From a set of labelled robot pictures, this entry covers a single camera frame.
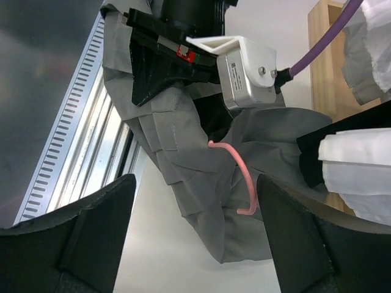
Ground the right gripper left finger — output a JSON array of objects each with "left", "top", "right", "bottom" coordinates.
[{"left": 1, "top": 174, "right": 136, "bottom": 292}]

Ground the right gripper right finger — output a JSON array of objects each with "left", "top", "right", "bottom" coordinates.
[{"left": 257, "top": 175, "right": 390, "bottom": 292}]

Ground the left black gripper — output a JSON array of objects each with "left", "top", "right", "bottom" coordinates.
[{"left": 124, "top": 1, "right": 237, "bottom": 107}]

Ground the pink wire hanger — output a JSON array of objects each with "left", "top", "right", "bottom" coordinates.
[{"left": 208, "top": 140, "right": 258, "bottom": 216}]

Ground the grey pleated skirt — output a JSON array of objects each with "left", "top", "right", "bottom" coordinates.
[{"left": 100, "top": 1, "right": 331, "bottom": 263}]

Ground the white skirt on right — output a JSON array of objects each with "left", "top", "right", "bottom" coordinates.
[{"left": 317, "top": 128, "right": 391, "bottom": 228}]

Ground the long black skirt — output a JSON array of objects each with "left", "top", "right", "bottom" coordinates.
[{"left": 296, "top": 101, "right": 390, "bottom": 187}]

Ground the wooden clothes rack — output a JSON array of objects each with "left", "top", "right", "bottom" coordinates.
[{"left": 307, "top": 0, "right": 379, "bottom": 220}]

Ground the white slotted cable duct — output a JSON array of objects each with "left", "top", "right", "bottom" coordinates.
[{"left": 13, "top": 15, "right": 104, "bottom": 225}]

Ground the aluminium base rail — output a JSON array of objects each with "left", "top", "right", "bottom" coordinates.
[{"left": 46, "top": 71, "right": 146, "bottom": 212}]

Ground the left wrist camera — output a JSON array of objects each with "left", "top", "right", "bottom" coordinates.
[{"left": 186, "top": 36, "right": 277, "bottom": 110}]

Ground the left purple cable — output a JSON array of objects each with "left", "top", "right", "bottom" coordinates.
[{"left": 274, "top": 0, "right": 366, "bottom": 89}]

